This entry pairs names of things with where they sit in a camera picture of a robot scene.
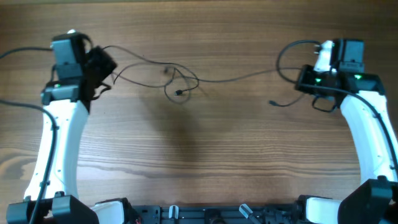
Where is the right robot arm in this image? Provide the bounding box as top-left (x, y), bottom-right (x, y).
top-left (295, 39), bottom-right (397, 223)

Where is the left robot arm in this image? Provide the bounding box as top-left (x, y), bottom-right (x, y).
top-left (1, 30), bottom-right (117, 223)

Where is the left camera black cable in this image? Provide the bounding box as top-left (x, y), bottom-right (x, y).
top-left (0, 46), bottom-right (60, 224)

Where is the black usb cable bundle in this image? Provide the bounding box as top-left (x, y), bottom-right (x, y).
top-left (101, 45), bottom-right (200, 105)

